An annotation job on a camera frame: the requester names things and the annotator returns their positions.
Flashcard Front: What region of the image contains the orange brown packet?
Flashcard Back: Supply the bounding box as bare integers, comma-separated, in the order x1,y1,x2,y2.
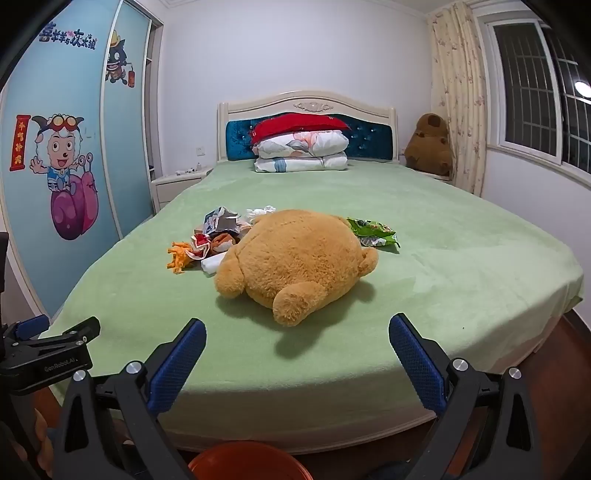
210,231,241,253

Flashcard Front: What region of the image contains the red pillow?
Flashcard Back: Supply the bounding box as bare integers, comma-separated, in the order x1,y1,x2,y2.
250,114,350,146

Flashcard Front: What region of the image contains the floral cream curtain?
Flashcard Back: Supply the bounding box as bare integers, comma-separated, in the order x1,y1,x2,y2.
425,2,488,197

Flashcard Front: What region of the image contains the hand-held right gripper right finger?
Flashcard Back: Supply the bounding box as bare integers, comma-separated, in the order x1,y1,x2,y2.
389,313,541,480

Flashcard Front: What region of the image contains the person's left hand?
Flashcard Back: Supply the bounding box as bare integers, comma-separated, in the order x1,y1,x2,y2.
13,407,49,467

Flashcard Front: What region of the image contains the cartoon printed wardrobe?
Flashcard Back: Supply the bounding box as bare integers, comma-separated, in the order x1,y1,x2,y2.
0,0,165,320

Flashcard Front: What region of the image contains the white tissue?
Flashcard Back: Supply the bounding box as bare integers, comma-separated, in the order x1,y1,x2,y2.
246,205,277,225

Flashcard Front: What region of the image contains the brown teddy bear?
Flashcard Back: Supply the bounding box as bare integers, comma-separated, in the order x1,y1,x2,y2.
404,113,454,177

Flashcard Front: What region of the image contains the folded printed white quilt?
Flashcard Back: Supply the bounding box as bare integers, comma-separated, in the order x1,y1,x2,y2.
253,130,350,173

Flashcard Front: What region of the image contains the green snack packet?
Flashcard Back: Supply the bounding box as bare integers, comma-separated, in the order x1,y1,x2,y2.
346,217,401,250

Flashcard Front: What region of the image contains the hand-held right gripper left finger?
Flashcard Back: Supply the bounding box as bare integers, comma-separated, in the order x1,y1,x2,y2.
58,318,208,480

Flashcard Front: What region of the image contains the orange plastic basin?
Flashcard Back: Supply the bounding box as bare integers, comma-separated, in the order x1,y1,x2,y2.
188,440,315,480

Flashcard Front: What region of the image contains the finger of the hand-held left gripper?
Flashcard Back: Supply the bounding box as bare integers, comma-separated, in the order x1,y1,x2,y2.
37,316,101,348
0,315,51,343

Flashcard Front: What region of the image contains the white nightstand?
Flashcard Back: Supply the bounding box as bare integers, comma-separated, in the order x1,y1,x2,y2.
151,165,214,216

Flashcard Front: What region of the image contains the green bed blanket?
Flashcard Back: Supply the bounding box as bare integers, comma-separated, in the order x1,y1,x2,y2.
48,161,583,437

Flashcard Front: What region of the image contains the blue white packet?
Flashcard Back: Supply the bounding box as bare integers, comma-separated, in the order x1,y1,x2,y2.
203,207,241,236

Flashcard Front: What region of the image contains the barred window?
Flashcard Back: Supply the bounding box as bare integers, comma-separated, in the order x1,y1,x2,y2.
478,9,591,174

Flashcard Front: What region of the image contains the yellow plush toy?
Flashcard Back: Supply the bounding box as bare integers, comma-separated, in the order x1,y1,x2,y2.
215,209,379,328

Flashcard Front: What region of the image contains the orange yellow wrapper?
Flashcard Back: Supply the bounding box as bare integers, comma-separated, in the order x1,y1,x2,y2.
167,241,199,274

